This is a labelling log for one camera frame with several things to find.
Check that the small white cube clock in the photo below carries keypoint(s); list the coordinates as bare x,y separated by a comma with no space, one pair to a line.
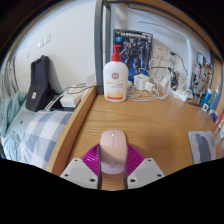
205,107

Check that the white power strip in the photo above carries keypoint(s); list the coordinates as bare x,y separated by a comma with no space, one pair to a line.
179,96

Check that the white flat box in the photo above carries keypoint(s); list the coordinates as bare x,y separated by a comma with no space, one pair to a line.
71,98

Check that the blue snack packet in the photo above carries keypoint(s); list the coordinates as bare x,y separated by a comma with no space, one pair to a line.
214,115

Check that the blue robot model kit box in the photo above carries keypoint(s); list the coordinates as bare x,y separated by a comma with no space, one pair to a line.
136,50

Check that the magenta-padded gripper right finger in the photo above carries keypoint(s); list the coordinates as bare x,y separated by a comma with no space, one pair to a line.
146,171

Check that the white charger block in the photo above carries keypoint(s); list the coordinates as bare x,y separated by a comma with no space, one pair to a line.
140,81

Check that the blue white plaid bedding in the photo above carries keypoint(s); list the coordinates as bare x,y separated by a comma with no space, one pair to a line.
43,136

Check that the colourful figure box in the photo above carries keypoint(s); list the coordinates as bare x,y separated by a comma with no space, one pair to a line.
204,75

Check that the white red-capped pump bottle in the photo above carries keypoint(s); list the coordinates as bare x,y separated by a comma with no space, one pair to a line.
115,80

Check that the pink computer mouse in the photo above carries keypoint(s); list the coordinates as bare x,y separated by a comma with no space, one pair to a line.
113,150

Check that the white wall switch plate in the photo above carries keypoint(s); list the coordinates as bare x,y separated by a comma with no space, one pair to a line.
44,40

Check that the white wall outlet plate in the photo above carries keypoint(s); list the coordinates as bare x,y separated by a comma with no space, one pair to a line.
160,51

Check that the teal blanket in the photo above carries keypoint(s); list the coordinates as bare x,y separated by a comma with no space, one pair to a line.
11,111

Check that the grey blue-patterned mouse pad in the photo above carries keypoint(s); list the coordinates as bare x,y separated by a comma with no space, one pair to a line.
201,146

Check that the black bag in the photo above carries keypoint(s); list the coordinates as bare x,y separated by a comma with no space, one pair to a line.
39,86

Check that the blue spray bottle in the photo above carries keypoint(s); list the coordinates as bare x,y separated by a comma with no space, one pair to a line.
215,96

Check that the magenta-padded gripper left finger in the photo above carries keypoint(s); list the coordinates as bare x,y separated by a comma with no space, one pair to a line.
78,171

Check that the grey metal desk frame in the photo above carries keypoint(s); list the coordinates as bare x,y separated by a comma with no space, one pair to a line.
99,50

